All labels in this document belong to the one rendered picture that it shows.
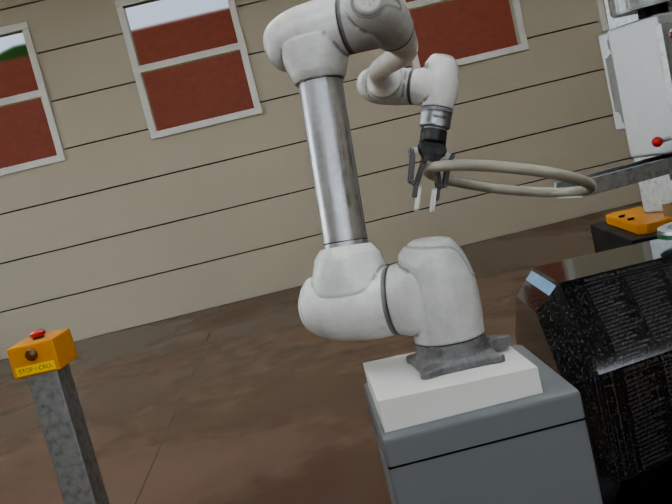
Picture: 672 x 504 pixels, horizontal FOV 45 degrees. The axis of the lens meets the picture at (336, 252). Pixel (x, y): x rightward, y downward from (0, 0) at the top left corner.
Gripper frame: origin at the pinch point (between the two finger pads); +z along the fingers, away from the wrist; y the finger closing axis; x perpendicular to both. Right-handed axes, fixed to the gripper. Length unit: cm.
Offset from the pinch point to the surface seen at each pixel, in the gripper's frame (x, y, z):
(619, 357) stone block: -6, 61, 37
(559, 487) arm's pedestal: -70, 17, 60
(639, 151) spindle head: 19, 73, -28
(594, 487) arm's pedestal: -71, 24, 59
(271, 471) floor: 148, -18, 117
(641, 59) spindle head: 9, 64, -53
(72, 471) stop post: -13, -84, 81
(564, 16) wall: 584, 272, -278
